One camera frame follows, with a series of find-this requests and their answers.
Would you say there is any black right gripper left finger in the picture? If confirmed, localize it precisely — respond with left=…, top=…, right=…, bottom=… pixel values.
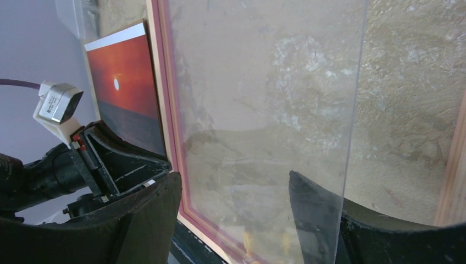
left=1, top=172, right=182, bottom=263

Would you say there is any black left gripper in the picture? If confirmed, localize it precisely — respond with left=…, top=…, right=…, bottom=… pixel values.
left=1, top=120, right=172, bottom=223

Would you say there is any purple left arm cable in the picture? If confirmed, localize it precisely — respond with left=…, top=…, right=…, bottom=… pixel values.
left=0, top=78, right=41, bottom=90

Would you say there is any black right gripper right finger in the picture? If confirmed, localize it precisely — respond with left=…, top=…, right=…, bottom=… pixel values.
left=289, top=170, right=465, bottom=263

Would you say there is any clear plastic organizer box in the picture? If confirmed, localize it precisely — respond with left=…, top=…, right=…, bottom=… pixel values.
left=54, top=0, right=100, bottom=42

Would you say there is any sunset photo print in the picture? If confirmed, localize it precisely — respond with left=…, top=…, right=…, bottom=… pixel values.
left=84, top=20, right=166, bottom=156

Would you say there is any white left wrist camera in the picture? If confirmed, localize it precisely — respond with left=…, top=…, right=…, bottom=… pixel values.
left=33, top=81, right=84, bottom=147

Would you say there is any clear glass pane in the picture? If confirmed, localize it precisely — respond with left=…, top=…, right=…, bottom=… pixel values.
left=167, top=1, right=368, bottom=263

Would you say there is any pink wooden picture frame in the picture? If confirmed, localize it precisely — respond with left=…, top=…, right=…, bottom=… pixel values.
left=147, top=1, right=465, bottom=262

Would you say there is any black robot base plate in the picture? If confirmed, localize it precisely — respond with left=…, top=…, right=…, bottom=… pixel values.
left=167, top=220, right=226, bottom=264

